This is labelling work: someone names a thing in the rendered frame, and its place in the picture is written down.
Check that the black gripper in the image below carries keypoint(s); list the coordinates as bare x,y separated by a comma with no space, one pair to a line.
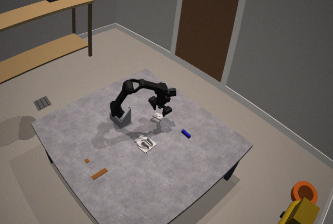
154,101

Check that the brown flat rectangular plate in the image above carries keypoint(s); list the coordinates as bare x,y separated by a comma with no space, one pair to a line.
95,176

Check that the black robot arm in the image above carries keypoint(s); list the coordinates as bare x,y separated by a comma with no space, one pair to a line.
160,89

